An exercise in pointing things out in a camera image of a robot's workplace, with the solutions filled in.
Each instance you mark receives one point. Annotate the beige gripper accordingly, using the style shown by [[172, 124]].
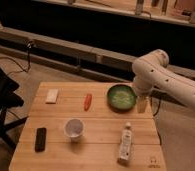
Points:
[[141, 104]]

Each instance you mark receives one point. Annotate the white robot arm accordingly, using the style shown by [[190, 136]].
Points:
[[151, 70]]

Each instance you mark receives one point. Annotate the white sponge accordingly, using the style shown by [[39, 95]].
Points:
[[52, 95]]

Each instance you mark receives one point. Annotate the black eraser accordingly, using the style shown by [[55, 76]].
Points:
[[40, 139]]

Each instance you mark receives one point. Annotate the green bowl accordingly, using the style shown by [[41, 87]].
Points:
[[121, 97]]

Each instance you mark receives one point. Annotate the white plastic bottle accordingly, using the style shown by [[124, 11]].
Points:
[[125, 145]]

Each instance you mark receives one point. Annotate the white paper cup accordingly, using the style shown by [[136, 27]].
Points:
[[73, 129]]

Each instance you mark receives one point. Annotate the black office chair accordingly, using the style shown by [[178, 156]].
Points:
[[8, 99]]

